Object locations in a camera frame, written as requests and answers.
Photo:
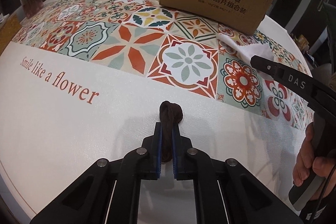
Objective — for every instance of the white cloth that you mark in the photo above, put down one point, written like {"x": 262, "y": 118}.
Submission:
{"x": 246, "y": 49}

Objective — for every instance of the person's right hand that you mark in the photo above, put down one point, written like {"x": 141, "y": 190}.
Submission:
{"x": 304, "y": 158}

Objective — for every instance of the brown sock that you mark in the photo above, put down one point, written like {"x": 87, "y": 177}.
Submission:
{"x": 170, "y": 112}

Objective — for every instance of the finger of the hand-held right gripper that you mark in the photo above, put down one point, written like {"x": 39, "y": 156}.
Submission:
{"x": 278, "y": 73}

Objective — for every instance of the patterned tile print tablecloth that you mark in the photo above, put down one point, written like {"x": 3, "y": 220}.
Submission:
{"x": 78, "y": 134}

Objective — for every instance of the pink glass vase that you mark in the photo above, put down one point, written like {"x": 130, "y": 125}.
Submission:
{"x": 32, "y": 3}

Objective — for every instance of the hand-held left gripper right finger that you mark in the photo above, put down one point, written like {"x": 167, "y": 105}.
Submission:
{"x": 176, "y": 155}

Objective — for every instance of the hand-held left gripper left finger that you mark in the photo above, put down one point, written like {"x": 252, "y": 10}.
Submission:
{"x": 157, "y": 153}

